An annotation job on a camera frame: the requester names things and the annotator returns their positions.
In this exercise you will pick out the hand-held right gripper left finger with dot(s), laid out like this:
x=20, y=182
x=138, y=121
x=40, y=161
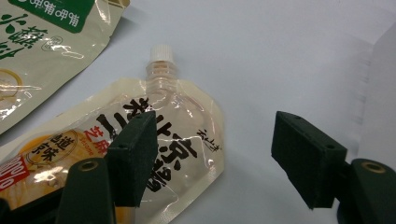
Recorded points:
x=132, y=161

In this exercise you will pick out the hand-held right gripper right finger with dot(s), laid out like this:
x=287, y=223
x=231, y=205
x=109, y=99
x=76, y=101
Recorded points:
x=306, y=158

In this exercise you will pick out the beige spouted pouch white cap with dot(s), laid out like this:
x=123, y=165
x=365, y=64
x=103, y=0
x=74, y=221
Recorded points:
x=186, y=124

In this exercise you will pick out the beige pouch with green label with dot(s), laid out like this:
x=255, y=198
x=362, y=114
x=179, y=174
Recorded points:
x=40, y=56

